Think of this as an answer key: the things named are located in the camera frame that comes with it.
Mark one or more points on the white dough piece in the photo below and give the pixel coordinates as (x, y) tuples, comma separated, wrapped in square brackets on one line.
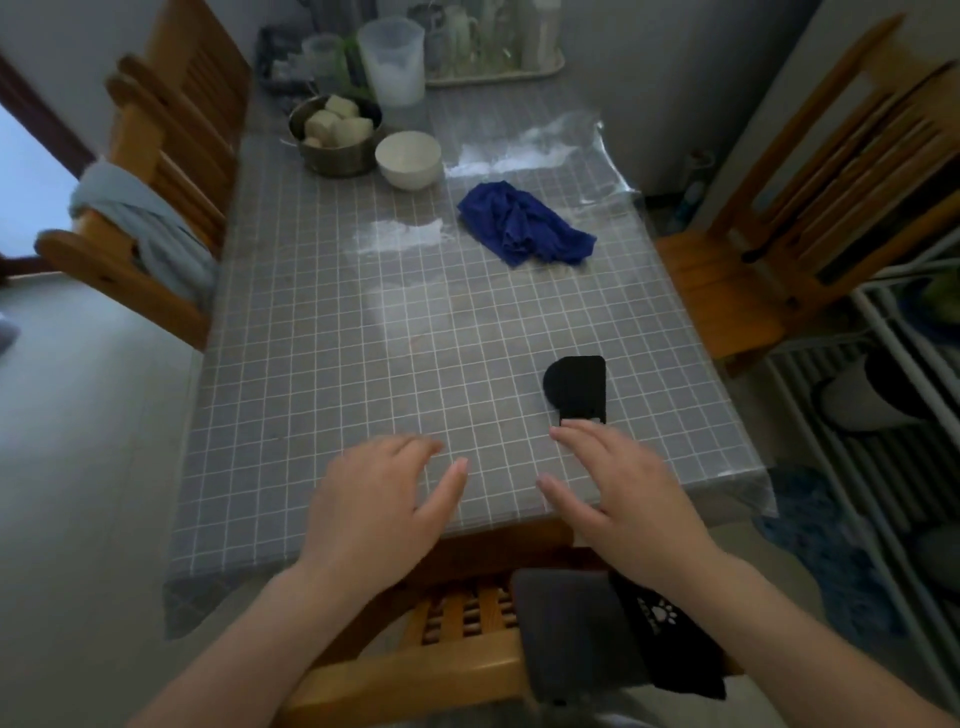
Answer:
[(341, 106), (321, 126), (352, 132)]

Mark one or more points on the blue floor rug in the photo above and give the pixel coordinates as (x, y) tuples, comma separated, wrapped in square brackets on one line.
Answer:
[(832, 547)]

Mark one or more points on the wooden chair with pale cloth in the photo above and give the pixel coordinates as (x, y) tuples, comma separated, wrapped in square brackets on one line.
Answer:
[(142, 285)]

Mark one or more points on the small clear plastic cup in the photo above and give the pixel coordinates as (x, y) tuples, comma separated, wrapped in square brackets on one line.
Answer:
[(324, 61)]

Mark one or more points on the person's right forearm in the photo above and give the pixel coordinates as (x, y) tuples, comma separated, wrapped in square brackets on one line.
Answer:
[(795, 652)]

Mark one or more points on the clear plastic table cover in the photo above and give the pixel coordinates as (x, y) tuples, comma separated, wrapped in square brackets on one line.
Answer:
[(750, 491)]

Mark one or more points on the clear glass mug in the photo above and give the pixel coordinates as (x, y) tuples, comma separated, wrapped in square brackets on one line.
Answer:
[(457, 41)]

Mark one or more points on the person's right thumb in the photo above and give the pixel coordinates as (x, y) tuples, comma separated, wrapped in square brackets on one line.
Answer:
[(564, 495)]

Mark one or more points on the person's left forearm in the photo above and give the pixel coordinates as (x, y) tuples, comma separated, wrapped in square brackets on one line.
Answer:
[(247, 652)]

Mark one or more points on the dark container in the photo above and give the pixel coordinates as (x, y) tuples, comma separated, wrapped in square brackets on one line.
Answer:
[(279, 60)]

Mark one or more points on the pale blue cloth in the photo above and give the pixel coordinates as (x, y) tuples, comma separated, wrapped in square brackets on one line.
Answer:
[(161, 232)]

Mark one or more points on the brown door frame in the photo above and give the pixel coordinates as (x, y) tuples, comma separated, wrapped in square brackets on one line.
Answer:
[(45, 112)]

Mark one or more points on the beige serving tray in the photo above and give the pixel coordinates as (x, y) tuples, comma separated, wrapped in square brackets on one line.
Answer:
[(495, 75)]

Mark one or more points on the person's right hand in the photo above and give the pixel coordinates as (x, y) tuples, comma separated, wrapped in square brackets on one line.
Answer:
[(637, 510)]

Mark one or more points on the grey slipper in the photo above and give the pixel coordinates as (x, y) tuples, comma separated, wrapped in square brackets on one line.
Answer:
[(862, 394)]

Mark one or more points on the grey checked tablecloth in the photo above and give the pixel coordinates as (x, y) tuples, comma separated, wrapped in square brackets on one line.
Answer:
[(360, 337)]

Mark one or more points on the bottle on floor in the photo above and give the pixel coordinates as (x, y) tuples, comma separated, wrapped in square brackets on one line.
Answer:
[(694, 191)]

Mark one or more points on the black paw print cloth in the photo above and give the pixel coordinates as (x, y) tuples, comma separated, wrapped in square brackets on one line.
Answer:
[(671, 645)]

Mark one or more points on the black dough scraper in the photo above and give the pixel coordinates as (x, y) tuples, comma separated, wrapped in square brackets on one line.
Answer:
[(576, 386)]

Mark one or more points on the steel mixing bowl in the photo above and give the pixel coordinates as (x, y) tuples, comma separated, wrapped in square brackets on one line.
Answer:
[(334, 157)]

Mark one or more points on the clear plastic measuring jug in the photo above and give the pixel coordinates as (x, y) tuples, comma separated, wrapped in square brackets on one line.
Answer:
[(392, 64)]

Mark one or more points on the white ceramic bowl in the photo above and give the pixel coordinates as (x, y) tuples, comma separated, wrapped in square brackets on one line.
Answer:
[(408, 157)]

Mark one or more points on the wooden chair with dark cloths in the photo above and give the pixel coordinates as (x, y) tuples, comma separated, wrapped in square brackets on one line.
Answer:
[(420, 667)]

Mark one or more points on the crumpled blue cloth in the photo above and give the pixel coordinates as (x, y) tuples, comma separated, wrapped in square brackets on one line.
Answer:
[(521, 225)]

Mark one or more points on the white flour patch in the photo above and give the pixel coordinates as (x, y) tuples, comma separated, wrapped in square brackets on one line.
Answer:
[(401, 236), (517, 150)]

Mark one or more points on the person's left thumb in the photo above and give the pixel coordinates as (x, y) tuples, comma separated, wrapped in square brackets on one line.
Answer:
[(444, 491)]

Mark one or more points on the person's left hand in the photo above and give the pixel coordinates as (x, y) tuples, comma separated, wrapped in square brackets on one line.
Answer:
[(367, 517)]

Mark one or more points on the grey cloth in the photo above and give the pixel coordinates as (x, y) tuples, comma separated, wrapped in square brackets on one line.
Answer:
[(574, 637)]

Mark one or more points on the white metal rack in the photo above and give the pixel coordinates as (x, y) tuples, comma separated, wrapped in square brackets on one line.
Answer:
[(877, 465)]

